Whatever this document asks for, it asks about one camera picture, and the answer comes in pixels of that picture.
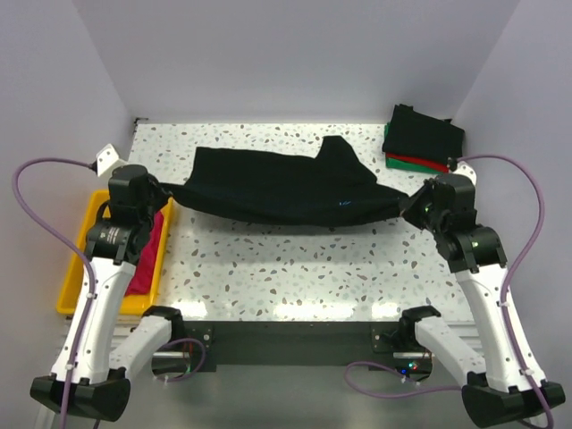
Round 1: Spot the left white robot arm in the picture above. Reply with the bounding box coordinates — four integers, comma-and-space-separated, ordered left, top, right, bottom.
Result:
30, 164, 185, 423

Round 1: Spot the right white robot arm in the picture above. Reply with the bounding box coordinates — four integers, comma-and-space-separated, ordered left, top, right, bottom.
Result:
398, 173, 566, 428

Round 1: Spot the red pink t shirt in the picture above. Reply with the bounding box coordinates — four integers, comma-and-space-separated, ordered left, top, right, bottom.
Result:
125, 212, 164, 296

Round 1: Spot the yellow plastic bin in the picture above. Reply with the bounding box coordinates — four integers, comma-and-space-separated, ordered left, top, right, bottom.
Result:
56, 189, 175, 315

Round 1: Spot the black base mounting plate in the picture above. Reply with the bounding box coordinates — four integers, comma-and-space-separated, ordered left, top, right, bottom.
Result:
152, 321, 433, 377

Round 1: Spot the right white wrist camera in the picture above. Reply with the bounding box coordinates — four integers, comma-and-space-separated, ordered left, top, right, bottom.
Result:
447, 158, 477, 186

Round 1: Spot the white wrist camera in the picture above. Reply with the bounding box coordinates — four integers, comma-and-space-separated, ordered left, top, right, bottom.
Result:
91, 144, 127, 179
447, 158, 477, 186

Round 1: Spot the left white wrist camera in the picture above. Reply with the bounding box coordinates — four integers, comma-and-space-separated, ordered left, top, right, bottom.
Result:
91, 144, 127, 179

